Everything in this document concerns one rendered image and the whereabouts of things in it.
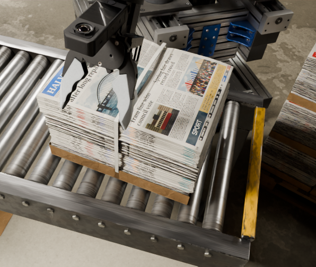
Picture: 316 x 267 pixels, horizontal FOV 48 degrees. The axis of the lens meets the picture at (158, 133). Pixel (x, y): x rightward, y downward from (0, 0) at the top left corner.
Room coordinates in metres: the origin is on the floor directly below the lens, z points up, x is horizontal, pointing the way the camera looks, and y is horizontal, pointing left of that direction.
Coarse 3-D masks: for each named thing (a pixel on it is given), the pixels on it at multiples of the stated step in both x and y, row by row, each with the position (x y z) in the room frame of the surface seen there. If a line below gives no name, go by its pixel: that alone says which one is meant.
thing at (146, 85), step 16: (144, 64) 0.66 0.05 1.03; (160, 64) 0.67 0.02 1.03; (144, 80) 0.60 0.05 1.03; (144, 96) 0.55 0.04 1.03; (112, 112) 0.49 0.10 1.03; (112, 128) 0.47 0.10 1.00; (128, 128) 0.46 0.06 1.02; (112, 144) 0.48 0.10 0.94; (128, 144) 0.47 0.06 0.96; (112, 160) 0.48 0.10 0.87; (128, 160) 0.47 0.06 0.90
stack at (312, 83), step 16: (304, 64) 1.06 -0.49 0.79; (304, 80) 1.05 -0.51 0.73; (304, 96) 1.04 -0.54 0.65; (288, 112) 1.05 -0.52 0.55; (304, 112) 1.02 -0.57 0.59; (288, 128) 1.04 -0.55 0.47; (304, 128) 1.01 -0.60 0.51; (272, 144) 1.05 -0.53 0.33; (304, 144) 1.00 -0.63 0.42; (272, 160) 1.03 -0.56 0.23; (288, 160) 1.01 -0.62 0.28; (304, 160) 0.99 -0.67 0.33; (272, 176) 1.02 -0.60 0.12; (304, 176) 0.96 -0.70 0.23; (272, 192) 1.00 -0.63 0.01; (304, 192) 0.95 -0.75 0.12; (304, 208) 0.92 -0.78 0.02
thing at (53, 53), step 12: (0, 36) 0.98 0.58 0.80; (12, 48) 0.93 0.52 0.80; (24, 48) 0.93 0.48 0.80; (36, 48) 0.94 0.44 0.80; (48, 48) 0.95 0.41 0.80; (228, 96) 0.83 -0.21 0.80; (240, 96) 0.84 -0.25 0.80; (252, 96) 0.84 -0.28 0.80; (240, 108) 0.81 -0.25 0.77; (252, 108) 0.81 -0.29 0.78; (240, 120) 0.81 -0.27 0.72; (252, 120) 0.80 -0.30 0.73
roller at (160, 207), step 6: (156, 198) 0.44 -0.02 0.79; (162, 198) 0.44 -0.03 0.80; (168, 198) 0.44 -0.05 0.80; (156, 204) 0.42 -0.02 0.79; (162, 204) 0.42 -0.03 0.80; (168, 204) 0.42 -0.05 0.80; (156, 210) 0.40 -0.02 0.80; (162, 210) 0.40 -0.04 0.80; (168, 210) 0.41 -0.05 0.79; (162, 216) 0.39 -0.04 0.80; (168, 216) 0.39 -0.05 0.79
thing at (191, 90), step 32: (192, 64) 0.68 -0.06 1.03; (224, 64) 0.70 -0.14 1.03; (160, 96) 0.56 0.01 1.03; (192, 96) 0.57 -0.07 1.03; (224, 96) 0.64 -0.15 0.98; (160, 128) 0.47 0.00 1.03; (192, 128) 0.48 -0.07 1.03; (160, 160) 0.44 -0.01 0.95; (192, 160) 0.43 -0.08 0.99; (192, 192) 0.42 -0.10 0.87
